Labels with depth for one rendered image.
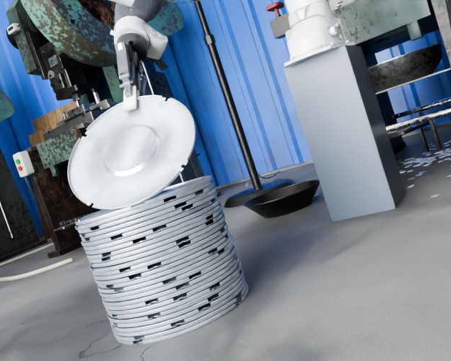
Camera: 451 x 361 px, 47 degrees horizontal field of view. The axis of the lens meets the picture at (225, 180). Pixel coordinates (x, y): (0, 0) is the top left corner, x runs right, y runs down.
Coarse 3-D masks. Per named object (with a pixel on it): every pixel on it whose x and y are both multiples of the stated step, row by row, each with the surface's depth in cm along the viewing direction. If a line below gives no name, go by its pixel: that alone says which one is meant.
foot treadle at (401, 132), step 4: (420, 124) 212; (424, 124) 209; (428, 124) 216; (404, 128) 176; (408, 128) 172; (412, 128) 192; (416, 128) 196; (392, 132) 178; (396, 132) 173; (400, 132) 169; (404, 132) 168; (408, 132) 185; (392, 136) 170; (396, 136) 175
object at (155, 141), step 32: (160, 96) 113; (96, 128) 114; (128, 128) 110; (160, 128) 108; (192, 128) 105; (96, 160) 109; (128, 160) 105; (160, 160) 102; (96, 192) 103; (128, 192) 101
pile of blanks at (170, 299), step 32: (192, 192) 96; (96, 224) 94; (128, 224) 92; (160, 224) 93; (192, 224) 95; (224, 224) 104; (96, 256) 97; (128, 256) 97; (160, 256) 96; (192, 256) 94; (224, 256) 100; (128, 288) 94; (160, 288) 93; (192, 288) 94; (224, 288) 98; (128, 320) 95; (160, 320) 93; (192, 320) 96
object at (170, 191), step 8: (208, 176) 110; (176, 184) 119; (184, 184) 118; (192, 184) 97; (200, 184) 99; (160, 192) 106; (168, 192) 103; (176, 192) 94; (152, 200) 92; (160, 200) 93; (128, 208) 92; (136, 208) 92; (88, 216) 111; (96, 216) 107; (104, 216) 93; (80, 224) 98
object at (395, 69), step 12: (432, 48) 190; (396, 60) 190; (408, 60) 189; (420, 60) 189; (432, 60) 191; (372, 72) 197; (384, 72) 193; (396, 72) 191; (408, 72) 191; (420, 72) 193; (432, 72) 199; (372, 84) 201; (384, 84) 198; (396, 84) 196
